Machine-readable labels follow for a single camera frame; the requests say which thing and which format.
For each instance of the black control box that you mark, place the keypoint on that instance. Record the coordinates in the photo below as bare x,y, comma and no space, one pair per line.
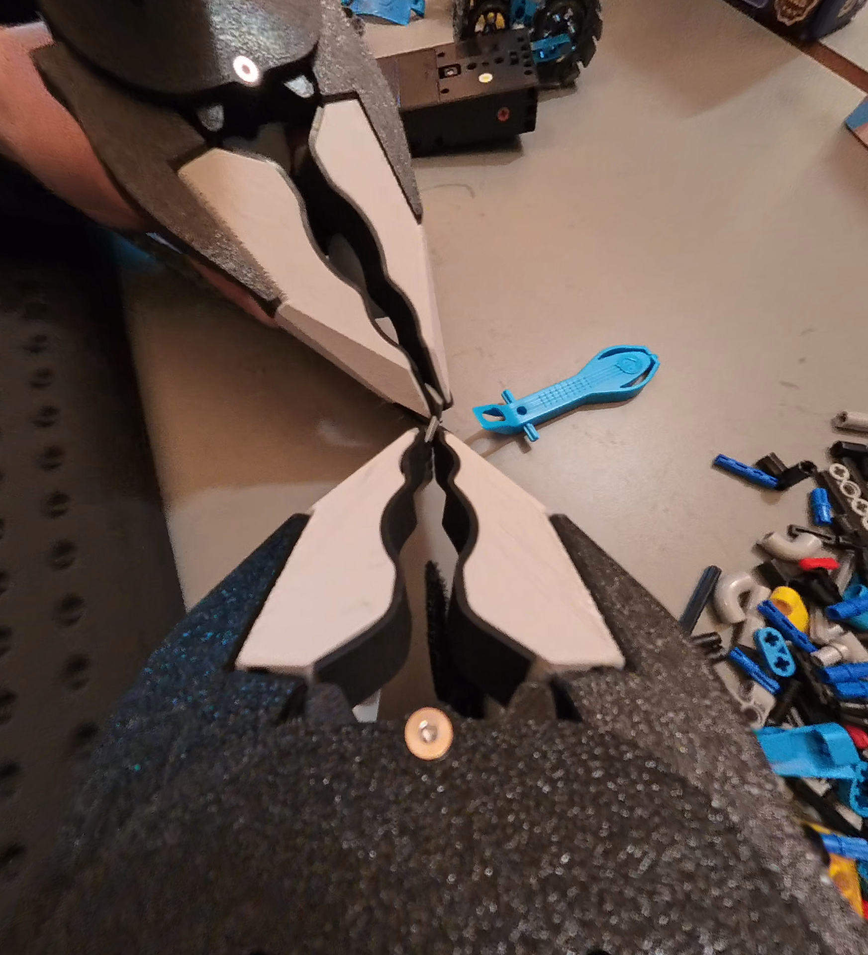
471,112

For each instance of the person's left hand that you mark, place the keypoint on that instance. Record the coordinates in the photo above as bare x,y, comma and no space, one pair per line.
23,127

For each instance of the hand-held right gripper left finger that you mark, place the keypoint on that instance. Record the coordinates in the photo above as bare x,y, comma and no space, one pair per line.
322,589

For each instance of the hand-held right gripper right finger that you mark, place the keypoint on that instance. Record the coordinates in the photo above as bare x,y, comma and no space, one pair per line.
538,597

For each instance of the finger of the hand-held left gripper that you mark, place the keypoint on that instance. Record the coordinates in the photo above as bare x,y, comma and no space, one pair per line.
255,239
381,201

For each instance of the large robot kit box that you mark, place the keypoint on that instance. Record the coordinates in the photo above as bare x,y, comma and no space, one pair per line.
799,15

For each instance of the black studded pad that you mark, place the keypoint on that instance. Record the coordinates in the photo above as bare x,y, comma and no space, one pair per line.
31,522

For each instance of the blue plastic separator tool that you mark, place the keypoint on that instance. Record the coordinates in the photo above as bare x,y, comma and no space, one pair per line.
568,388

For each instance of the blue tracked toy robot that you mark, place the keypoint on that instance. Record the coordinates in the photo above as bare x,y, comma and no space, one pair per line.
568,30

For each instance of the blue curved panel piece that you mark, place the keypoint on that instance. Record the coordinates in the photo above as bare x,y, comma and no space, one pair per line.
389,7

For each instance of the pile of plastic building pieces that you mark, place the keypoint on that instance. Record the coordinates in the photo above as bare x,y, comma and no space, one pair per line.
799,746

